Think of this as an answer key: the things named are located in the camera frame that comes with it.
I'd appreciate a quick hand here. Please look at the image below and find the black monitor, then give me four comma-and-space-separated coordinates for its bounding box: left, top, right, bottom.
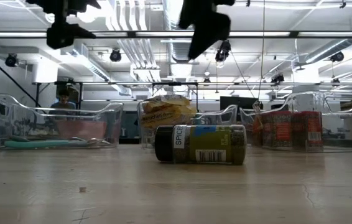
219, 95, 259, 111

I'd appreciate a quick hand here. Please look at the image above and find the silver ventilation duct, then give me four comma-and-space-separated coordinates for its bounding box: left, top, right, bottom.
162, 0, 207, 63

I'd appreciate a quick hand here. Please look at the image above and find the thin hanging wire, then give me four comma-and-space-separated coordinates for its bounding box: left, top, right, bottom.
256, 0, 266, 102

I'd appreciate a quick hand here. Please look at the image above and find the green spice jar black lid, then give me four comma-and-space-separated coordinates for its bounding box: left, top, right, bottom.
154, 124, 248, 166

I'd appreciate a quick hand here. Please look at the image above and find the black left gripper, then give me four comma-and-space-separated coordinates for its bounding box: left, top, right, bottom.
46, 21, 97, 50

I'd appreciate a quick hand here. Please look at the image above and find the pink small box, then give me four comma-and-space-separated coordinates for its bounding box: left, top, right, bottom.
260, 110, 292, 149

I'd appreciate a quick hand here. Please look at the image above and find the red lidded spice tin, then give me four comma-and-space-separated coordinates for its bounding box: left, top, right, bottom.
291, 110, 323, 149

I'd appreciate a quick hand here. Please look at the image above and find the pink plastic bowl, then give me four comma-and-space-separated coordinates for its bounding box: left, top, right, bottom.
54, 120, 108, 141

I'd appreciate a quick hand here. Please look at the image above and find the black ceiling camera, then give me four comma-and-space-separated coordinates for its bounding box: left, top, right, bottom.
4, 53, 19, 68
215, 39, 232, 63
271, 73, 285, 85
109, 49, 123, 62
330, 52, 345, 63

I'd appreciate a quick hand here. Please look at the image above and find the orange snack bag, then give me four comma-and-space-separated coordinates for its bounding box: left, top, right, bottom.
251, 108, 263, 147

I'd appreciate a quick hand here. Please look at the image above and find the black background rack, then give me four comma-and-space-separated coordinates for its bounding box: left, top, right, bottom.
151, 81, 200, 113

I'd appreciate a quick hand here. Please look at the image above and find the green handled spoon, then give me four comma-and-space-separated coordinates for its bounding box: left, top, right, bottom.
4, 138, 102, 149

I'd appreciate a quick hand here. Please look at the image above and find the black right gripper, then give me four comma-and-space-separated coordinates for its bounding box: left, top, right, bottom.
178, 0, 236, 60

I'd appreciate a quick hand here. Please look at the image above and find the yellow snack bag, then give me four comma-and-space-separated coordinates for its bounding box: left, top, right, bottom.
140, 105, 197, 129

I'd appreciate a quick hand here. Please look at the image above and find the clear plastic bin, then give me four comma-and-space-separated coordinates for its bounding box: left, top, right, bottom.
0, 93, 124, 150
136, 101, 239, 149
239, 91, 352, 153

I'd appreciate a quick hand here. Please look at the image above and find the person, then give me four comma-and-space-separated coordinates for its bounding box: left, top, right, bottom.
49, 88, 77, 116

